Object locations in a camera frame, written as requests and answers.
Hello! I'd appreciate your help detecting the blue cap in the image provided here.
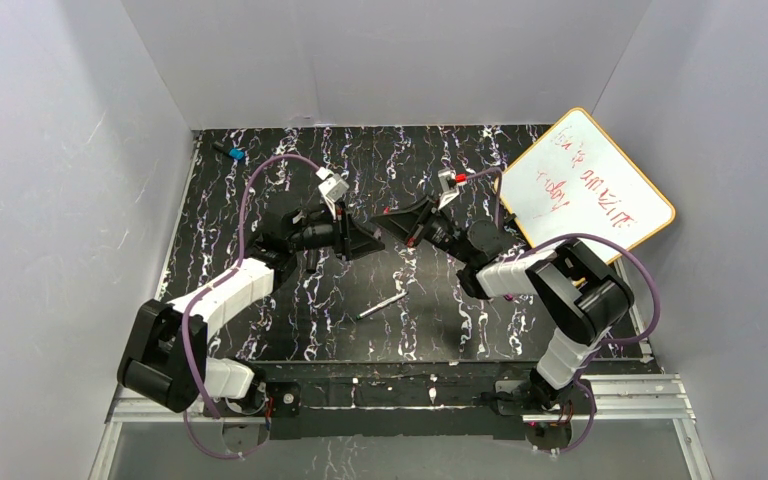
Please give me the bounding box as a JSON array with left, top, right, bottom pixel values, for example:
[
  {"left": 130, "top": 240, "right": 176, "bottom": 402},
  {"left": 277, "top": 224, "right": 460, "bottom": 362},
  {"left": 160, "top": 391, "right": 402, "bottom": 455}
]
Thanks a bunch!
[{"left": 228, "top": 148, "right": 246, "bottom": 160}]

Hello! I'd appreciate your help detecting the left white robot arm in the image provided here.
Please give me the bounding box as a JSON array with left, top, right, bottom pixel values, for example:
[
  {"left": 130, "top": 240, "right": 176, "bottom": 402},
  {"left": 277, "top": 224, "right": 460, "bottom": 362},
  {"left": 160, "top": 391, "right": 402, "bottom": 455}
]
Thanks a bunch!
[{"left": 117, "top": 201, "right": 385, "bottom": 413}]

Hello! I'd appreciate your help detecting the aluminium frame rail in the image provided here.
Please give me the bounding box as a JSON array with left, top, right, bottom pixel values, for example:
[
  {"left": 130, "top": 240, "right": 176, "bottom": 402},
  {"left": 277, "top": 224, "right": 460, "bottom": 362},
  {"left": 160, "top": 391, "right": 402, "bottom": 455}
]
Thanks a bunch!
[{"left": 89, "top": 374, "right": 713, "bottom": 479}]

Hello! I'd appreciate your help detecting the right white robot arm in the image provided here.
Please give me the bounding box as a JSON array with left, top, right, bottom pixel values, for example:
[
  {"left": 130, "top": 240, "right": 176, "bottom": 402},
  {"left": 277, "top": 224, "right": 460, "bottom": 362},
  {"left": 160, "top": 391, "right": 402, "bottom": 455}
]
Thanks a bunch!
[{"left": 372, "top": 198, "right": 635, "bottom": 410}]

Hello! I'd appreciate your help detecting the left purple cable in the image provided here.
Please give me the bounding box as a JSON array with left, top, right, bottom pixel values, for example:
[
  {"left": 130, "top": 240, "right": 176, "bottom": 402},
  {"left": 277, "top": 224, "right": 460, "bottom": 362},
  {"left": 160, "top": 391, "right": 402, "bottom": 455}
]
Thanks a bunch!
[{"left": 181, "top": 153, "right": 322, "bottom": 462}]

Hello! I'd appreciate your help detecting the black orange-tipped marker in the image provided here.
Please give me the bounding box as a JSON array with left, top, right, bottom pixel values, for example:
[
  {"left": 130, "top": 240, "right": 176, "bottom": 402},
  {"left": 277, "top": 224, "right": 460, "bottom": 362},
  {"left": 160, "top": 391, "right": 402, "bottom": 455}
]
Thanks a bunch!
[{"left": 305, "top": 250, "right": 320, "bottom": 275}]

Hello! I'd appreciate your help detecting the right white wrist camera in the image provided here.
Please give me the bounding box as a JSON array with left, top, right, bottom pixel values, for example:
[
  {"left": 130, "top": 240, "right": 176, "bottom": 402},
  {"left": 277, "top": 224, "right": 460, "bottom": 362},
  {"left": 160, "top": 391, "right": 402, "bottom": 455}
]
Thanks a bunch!
[{"left": 436, "top": 168, "right": 467, "bottom": 210}]

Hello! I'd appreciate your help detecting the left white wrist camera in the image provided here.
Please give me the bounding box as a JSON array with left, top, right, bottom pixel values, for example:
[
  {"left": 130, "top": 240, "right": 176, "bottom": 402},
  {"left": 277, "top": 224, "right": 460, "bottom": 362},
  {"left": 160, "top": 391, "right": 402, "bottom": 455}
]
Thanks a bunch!
[{"left": 316, "top": 167, "right": 349, "bottom": 218}]

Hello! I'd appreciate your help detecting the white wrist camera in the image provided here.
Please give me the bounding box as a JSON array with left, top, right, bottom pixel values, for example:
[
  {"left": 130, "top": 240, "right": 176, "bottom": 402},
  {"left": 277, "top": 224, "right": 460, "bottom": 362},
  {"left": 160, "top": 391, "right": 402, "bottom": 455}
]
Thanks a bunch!
[
  {"left": 436, "top": 168, "right": 467, "bottom": 210},
  {"left": 316, "top": 167, "right": 349, "bottom": 218}
]

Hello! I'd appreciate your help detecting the yellow-framed whiteboard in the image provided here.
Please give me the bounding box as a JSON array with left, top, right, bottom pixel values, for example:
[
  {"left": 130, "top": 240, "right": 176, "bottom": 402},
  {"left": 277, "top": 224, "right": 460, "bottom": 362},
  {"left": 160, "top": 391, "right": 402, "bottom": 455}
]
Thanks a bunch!
[{"left": 501, "top": 108, "right": 676, "bottom": 250}]

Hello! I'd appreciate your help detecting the white pen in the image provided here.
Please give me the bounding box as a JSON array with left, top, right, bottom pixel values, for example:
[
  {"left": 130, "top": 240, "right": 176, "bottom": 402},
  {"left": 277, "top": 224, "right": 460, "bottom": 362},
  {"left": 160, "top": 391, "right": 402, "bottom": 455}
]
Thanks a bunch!
[{"left": 355, "top": 291, "right": 408, "bottom": 320}]

